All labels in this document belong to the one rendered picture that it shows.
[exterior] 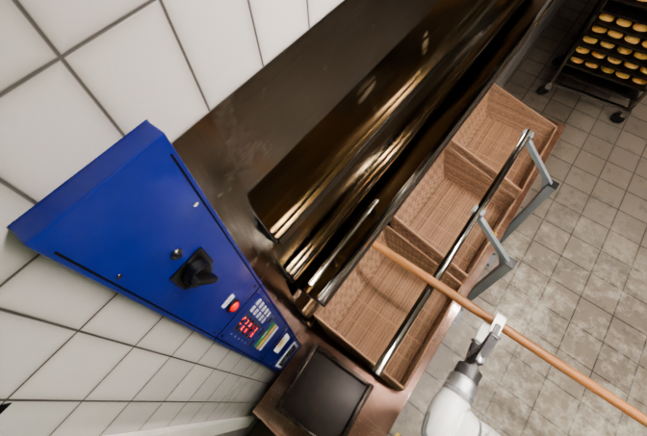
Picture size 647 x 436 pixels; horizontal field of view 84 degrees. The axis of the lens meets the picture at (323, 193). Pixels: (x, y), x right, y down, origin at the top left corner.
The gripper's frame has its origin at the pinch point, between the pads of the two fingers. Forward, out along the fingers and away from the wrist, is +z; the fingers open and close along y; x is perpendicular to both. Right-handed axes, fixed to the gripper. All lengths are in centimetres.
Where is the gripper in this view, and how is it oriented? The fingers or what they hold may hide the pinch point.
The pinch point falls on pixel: (493, 322)
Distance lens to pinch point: 136.3
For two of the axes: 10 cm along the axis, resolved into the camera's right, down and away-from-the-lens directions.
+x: 8.0, 5.0, -3.3
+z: 6.0, -7.0, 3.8
